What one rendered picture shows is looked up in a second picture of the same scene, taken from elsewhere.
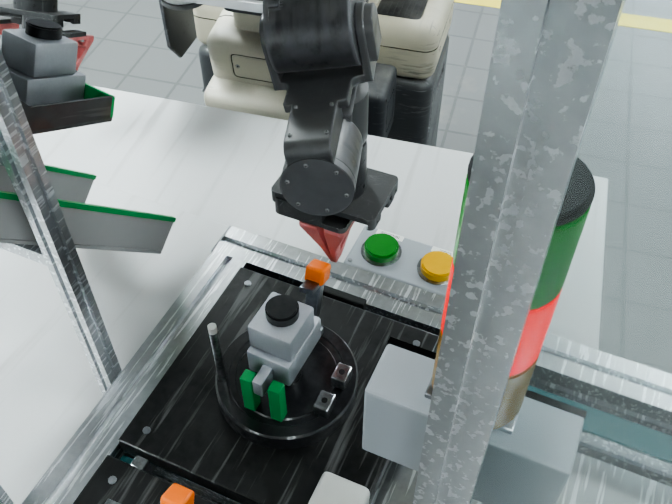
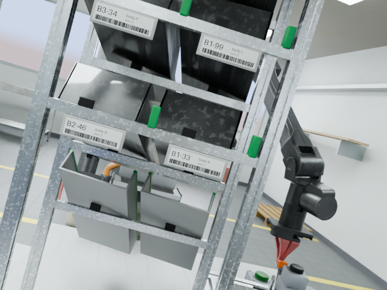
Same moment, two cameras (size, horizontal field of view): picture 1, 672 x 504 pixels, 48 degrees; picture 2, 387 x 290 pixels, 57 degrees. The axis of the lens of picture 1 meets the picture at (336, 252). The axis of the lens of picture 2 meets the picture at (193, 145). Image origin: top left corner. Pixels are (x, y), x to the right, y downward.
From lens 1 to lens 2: 0.71 m
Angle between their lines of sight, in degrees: 49
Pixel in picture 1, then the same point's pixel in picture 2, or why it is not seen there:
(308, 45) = (311, 165)
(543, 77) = not seen: outside the picture
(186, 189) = (136, 267)
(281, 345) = (304, 281)
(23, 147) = (234, 182)
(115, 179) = (99, 261)
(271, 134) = not seen: hidden behind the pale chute
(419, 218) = not seen: hidden behind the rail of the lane
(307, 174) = (326, 201)
